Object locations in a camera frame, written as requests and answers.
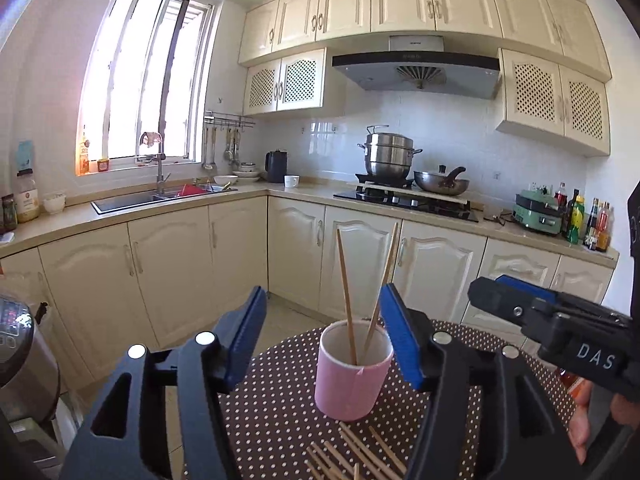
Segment kitchen window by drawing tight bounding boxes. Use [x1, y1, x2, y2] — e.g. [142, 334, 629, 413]
[76, 0, 222, 177]

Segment steel steamer pot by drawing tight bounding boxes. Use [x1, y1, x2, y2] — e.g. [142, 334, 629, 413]
[357, 125, 424, 181]

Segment large lattice door cabinet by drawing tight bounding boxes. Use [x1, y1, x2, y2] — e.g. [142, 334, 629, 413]
[496, 48, 612, 157]

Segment rice cooker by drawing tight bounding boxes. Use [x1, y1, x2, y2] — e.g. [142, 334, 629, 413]
[0, 293, 62, 424]

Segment orange red object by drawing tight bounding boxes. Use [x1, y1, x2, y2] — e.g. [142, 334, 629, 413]
[554, 369, 592, 407]

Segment slim wooden chopstick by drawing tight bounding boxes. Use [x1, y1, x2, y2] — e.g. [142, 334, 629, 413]
[336, 229, 359, 366]
[362, 222, 401, 361]

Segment brown polka dot tablecloth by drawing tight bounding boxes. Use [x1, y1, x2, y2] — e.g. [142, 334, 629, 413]
[182, 317, 581, 480]

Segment green electric cooker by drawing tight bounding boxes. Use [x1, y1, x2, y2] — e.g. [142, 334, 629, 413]
[510, 188, 564, 236]

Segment steel kitchen faucet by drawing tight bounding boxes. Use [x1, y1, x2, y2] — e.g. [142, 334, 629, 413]
[138, 131, 172, 197]

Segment dark electric kettle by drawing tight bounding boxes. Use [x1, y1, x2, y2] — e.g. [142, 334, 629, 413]
[264, 148, 290, 184]

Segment dark glass jar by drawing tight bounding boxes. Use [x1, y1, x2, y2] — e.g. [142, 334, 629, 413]
[1, 193, 19, 234]

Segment pink cup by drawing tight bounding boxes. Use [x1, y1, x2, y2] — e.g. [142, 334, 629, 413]
[314, 319, 395, 422]

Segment row of condiment bottles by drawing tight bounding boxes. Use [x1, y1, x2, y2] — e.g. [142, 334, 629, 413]
[553, 182, 614, 254]

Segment large beige jar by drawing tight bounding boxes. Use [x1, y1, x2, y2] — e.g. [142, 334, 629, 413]
[15, 169, 41, 224]

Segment metal utensil rail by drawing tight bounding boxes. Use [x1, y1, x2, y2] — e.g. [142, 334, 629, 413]
[203, 109, 256, 129]

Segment pile of wooden chopsticks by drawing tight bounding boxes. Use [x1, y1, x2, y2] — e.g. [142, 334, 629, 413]
[302, 422, 408, 480]

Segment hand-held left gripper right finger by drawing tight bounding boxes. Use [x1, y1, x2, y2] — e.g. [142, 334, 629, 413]
[378, 283, 586, 480]

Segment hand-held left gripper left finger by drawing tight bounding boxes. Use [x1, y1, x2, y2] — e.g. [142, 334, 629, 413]
[59, 286, 268, 480]

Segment black gas stove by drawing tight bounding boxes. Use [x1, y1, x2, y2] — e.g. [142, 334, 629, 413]
[333, 180, 480, 222]

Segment cream lower kitchen cabinets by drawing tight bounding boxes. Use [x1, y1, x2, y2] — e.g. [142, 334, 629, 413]
[0, 194, 621, 392]

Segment person's right hand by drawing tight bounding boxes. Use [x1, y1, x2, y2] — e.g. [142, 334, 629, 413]
[567, 391, 640, 465]

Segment cream upper wall cabinets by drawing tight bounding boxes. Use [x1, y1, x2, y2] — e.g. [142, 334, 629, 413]
[238, 0, 615, 83]

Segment steel kitchen sink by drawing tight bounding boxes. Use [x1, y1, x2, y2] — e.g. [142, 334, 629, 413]
[90, 183, 239, 215]

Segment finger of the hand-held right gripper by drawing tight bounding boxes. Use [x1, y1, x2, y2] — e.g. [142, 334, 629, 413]
[469, 276, 539, 332]
[495, 273, 559, 301]

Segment hanging metal utensils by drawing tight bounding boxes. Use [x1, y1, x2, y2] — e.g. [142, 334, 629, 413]
[222, 128, 243, 171]

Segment stack of white dishes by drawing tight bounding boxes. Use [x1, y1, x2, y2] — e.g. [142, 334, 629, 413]
[232, 162, 264, 183]

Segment steel wok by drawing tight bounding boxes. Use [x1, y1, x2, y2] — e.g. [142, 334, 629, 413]
[413, 165, 471, 197]

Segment small lattice door cabinet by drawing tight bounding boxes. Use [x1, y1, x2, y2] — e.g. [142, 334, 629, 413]
[243, 48, 347, 119]

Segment grey range hood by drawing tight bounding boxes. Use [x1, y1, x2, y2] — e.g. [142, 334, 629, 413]
[331, 35, 502, 100]

